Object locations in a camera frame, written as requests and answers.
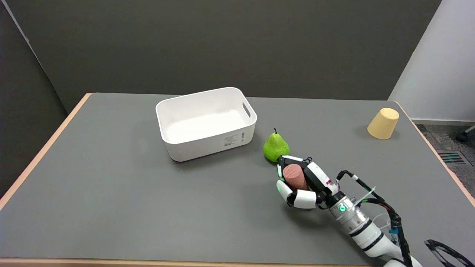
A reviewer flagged white plastic box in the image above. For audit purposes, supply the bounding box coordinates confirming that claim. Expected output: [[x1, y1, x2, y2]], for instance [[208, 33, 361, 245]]
[[155, 87, 258, 162]]

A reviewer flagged yellow cup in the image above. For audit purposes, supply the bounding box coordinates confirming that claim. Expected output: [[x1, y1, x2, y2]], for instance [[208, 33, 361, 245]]
[[367, 108, 400, 140]]

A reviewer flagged green pear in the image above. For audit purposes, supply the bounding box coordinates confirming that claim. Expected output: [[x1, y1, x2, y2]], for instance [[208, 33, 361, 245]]
[[263, 128, 290, 163]]

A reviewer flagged chair caster wheel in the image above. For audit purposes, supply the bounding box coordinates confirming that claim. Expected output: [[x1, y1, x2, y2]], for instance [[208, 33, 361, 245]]
[[456, 125, 475, 143]]

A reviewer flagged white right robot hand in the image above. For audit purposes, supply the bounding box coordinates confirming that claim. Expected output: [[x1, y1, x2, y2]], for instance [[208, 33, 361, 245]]
[[276, 155, 340, 210]]

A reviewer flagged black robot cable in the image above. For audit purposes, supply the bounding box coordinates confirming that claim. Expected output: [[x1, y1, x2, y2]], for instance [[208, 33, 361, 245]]
[[336, 170, 475, 267]]

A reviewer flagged floor vent grille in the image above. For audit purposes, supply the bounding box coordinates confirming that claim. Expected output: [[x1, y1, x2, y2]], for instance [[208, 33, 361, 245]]
[[437, 150, 469, 166]]

